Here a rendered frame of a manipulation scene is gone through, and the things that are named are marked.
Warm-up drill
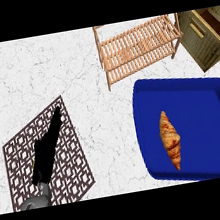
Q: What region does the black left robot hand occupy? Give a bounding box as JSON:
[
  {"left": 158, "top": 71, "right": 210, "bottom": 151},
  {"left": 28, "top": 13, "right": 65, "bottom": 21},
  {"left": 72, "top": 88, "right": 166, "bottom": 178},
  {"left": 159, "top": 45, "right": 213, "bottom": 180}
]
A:
[{"left": 19, "top": 105, "right": 74, "bottom": 188}]

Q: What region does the wooden slatted tiered shelf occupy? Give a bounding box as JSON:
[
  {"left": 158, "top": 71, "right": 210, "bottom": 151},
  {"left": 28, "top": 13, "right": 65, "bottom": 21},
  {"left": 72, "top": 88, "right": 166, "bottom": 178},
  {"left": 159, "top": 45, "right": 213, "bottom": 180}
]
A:
[{"left": 92, "top": 11, "right": 191, "bottom": 94}]

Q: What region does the blue tray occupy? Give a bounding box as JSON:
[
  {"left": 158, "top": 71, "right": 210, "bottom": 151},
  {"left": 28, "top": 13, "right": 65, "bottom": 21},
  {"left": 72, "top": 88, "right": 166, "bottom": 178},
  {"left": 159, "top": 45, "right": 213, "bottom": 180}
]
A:
[{"left": 127, "top": 65, "right": 220, "bottom": 191}]

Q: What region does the brown patterned placemat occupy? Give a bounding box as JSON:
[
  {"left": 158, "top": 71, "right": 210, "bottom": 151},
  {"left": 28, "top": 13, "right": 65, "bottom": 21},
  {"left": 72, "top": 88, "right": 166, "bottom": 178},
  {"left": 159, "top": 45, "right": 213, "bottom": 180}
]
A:
[{"left": 0, "top": 92, "right": 99, "bottom": 213}]

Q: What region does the golden brown croissant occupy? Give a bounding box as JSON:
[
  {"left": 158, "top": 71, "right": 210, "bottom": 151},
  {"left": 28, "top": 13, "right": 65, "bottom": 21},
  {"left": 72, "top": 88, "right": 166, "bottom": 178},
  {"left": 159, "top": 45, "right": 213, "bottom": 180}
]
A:
[{"left": 155, "top": 108, "right": 187, "bottom": 174}]

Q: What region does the olive wooden cabinet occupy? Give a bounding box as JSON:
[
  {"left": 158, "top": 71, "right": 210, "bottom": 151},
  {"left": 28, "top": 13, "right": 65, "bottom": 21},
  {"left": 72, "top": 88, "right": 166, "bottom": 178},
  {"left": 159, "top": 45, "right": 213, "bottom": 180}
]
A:
[{"left": 175, "top": 4, "right": 220, "bottom": 77}]

